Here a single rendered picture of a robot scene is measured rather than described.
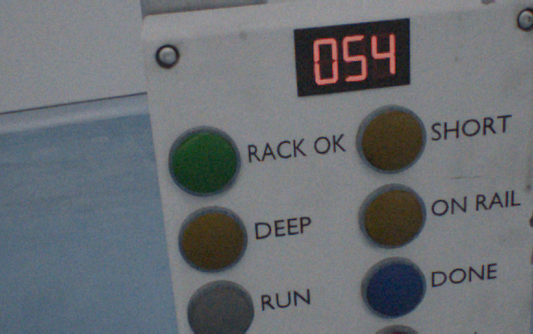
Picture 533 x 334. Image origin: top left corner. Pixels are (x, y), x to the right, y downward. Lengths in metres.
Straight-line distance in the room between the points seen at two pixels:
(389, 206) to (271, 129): 0.06
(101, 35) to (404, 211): 3.84
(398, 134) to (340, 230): 0.05
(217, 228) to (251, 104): 0.05
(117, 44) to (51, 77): 0.37
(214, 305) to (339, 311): 0.06
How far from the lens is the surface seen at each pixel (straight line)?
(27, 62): 4.16
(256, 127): 0.33
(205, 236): 0.33
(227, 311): 0.35
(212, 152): 0.32
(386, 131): 0.33
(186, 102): 0.32
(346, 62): 0.32
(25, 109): 4.21
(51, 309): 2.42
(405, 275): 0.36
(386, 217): 0.34
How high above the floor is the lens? 1.16
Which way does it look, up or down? 21 degrees down
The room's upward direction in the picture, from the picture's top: 4 degrees counter-clockwise
